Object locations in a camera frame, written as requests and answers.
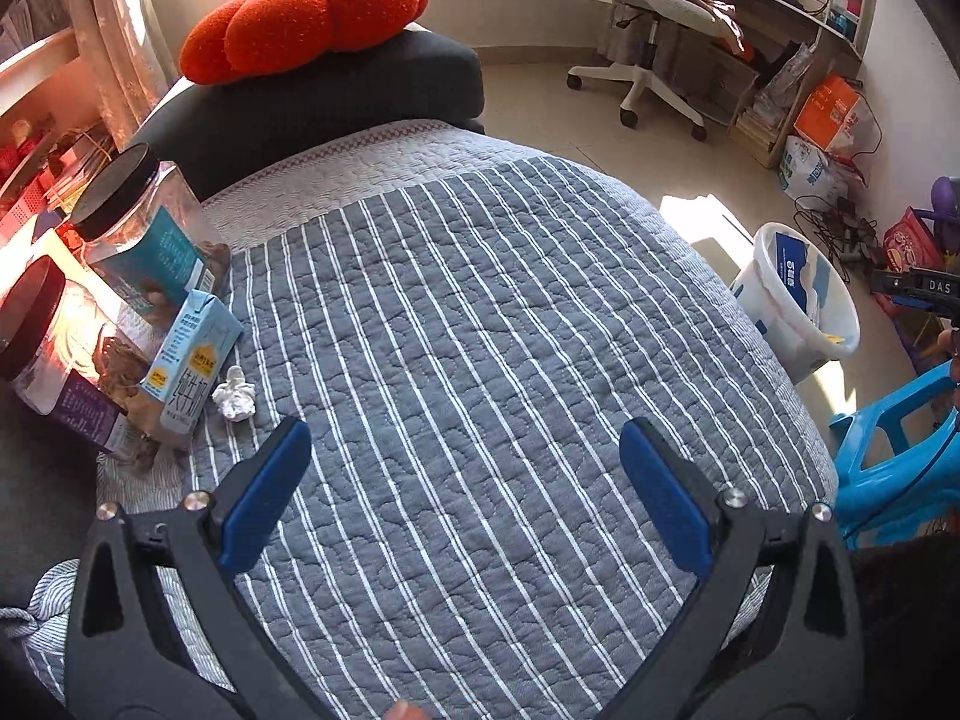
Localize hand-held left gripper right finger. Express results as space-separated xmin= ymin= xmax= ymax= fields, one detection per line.
xmin=619 ymin=416 xmax=867 ymax=720

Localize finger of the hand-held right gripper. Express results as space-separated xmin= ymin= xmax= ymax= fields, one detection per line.
xmin=870 ymin=268 xmax=944 ymax=313
xmin=904 ymin=268 xmax=960 ymax=301

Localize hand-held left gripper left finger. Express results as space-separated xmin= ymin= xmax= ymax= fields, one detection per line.
xmin=64 ymin=416 xmax=335 ymax=720

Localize blue snack box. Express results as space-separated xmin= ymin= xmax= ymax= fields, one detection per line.
xmin=775 ymin=232 xmax=822 ymax=308

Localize white trash bin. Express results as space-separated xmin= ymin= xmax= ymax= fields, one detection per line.
xmin=729 ymin=221 xmax=861 ymax=385

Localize red gift bag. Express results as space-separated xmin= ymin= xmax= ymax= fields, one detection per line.
xmin=881 ymin=208 xmax=942 ymax=271

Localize purple toy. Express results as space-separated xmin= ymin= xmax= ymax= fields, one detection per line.
xmin=930 ymin=176 xmax=960 ymax=256

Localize small crumpled white tissue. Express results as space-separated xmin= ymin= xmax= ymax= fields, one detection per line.
xmin=212 ymin=365 xmax=256 ymax=421

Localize light blue milk carton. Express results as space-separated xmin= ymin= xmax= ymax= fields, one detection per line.
xmin=139 ymin=289 xmax=245 ymax=451

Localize blue plastic stool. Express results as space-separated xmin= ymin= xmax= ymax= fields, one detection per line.
xmin=829 ymin=360 xmax=960 ymax=548

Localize white packaging bag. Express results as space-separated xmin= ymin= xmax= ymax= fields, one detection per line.
xmin=776 ymin=136 xmax=848 ymax=203

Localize orange cardboard box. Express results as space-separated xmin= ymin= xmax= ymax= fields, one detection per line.
xmin=793 ymin=75 xmax=875 ymax=158

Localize clear jar purple label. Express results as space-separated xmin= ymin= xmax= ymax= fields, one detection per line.
xmin=0 ymin=255 xmax=162 ymax=473

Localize thin striped cloth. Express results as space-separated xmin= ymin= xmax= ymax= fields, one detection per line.
xmin=0 ymin=559 xmax=98 ymax=698

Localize grey striped quilt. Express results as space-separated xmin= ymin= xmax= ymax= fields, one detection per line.
xmin=22 ymin=118 xmax=839 ymax=720

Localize clear jar teal label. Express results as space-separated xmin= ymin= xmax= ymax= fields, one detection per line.
xmin=69 ymin=142 xmax=232 ymax=331

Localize wooden desk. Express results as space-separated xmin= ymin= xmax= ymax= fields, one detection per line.
xmin=697 ymin=0 xmax=882 ymax=166

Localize pink garment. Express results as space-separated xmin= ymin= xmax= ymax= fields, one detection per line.
xmin=600 ymin=0 xmax=751 ymax=53

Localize white office chair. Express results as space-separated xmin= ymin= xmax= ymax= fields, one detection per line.
xmin=566 ymin=0 xmax=751 ymax=143

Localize dark grey sofa cushion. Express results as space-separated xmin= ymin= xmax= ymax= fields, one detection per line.
xmin=124 ymin=22 xmax=485 ymax=200

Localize shelf with pink baskets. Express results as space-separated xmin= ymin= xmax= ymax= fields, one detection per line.
xmin=0 ymin=0 xmax=121 ymax=241

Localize orange pumpkin cushion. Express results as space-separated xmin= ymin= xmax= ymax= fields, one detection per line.
xmin=178 ymin=0 xmax=431 ymax=86

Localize sheer curtain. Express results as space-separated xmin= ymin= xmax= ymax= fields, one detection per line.
xmin=67 ymin=0 xmax=188 ymax=136

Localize black floor cables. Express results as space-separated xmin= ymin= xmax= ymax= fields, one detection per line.
xmin=795 ymin=195 xmax=878 ymax=278

